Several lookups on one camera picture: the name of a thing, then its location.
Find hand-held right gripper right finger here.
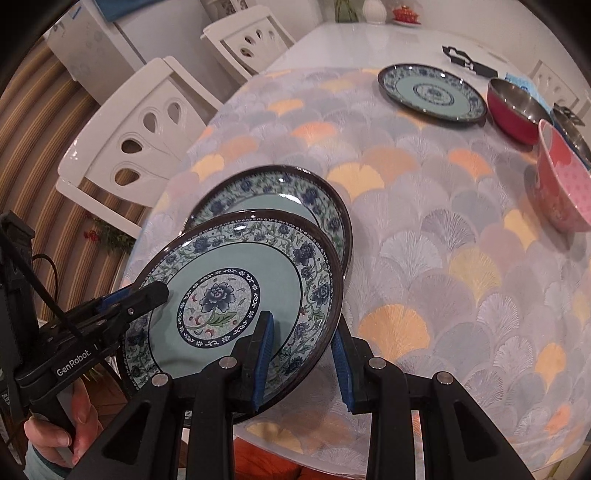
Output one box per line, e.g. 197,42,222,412
330,318,520,480

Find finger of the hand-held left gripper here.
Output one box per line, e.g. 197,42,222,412
69,302,158,352
99,281,170,312

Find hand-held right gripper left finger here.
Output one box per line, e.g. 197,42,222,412
74,310,276,480

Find teal floral ceramic plate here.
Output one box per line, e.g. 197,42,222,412
182,165,354,278
117,209,345,418
378,64,489,124

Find blue steel bowl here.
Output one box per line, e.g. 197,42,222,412
551,104,591,167

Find person's left hand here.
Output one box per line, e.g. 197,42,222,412
24,378,100,468

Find red berry plant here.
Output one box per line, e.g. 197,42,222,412
85,217,134,254

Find white wooden chair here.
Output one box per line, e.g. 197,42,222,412
55,56,225,241
202,4,296,86
529,60,580,109

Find pink dotted bowl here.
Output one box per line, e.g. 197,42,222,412
536,119,591,234

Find red steel bowl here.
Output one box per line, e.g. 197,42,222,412
487,78,555,146

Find blue tissue pack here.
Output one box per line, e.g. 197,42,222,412
503,71,539,100

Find white vase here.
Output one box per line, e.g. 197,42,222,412
362,0,387,25

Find thick black cable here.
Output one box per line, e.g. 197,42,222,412
0,226,81,337

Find thin black cable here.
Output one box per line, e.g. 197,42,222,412
31,254,60,308

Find black plastic bracket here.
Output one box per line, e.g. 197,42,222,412
442,45,500,78

